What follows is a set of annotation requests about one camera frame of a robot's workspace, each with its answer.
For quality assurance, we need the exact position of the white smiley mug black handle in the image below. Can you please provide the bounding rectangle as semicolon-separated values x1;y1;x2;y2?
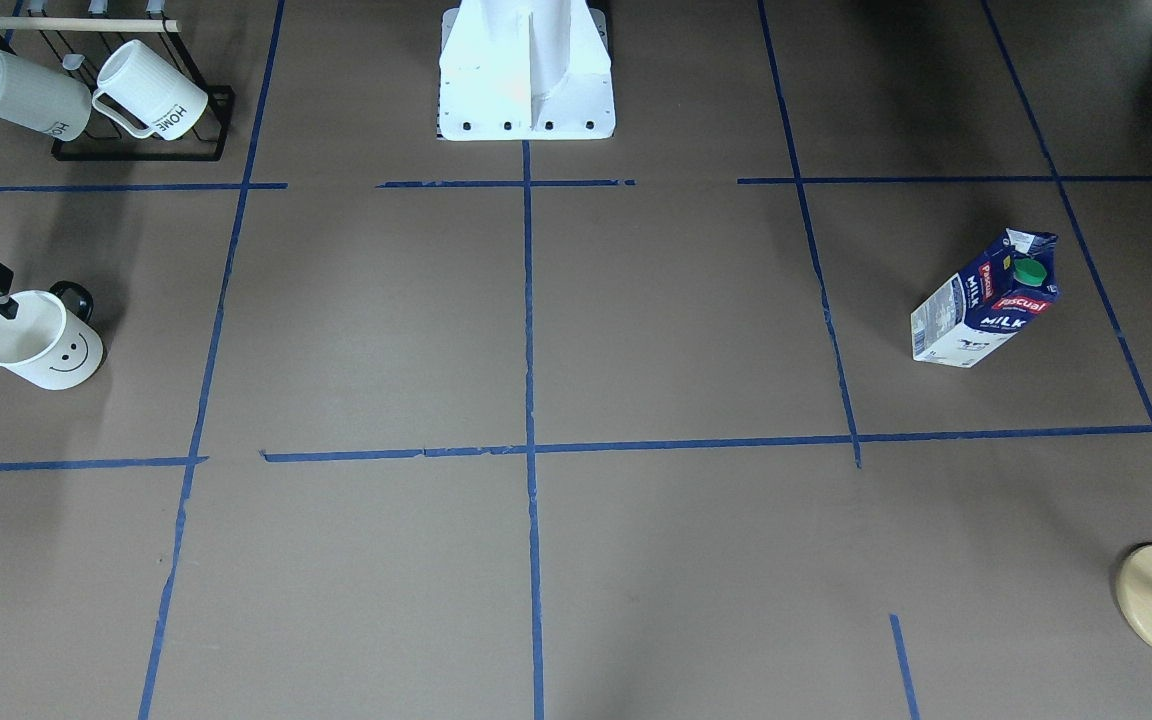
0;281;105;391

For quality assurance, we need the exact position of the blue white milk carton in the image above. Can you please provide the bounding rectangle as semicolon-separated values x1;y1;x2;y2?
910;228;1061;367

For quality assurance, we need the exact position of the white ribbed mug near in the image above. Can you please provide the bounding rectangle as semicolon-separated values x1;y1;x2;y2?
91;40;209;141

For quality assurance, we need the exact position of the black wire mug rack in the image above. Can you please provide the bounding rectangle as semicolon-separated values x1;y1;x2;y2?
0;1;236;161

